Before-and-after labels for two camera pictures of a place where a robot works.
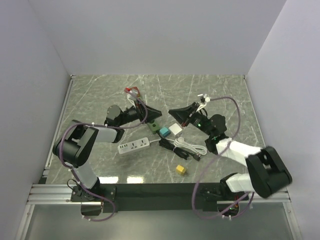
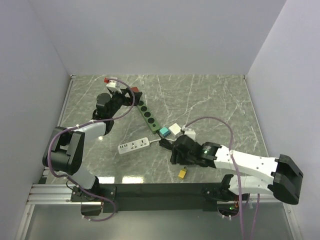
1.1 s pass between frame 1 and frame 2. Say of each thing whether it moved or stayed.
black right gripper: moved
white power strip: stayed
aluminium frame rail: stayed
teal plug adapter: stayed
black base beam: stayed
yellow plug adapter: moved
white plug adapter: stayed
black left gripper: moved
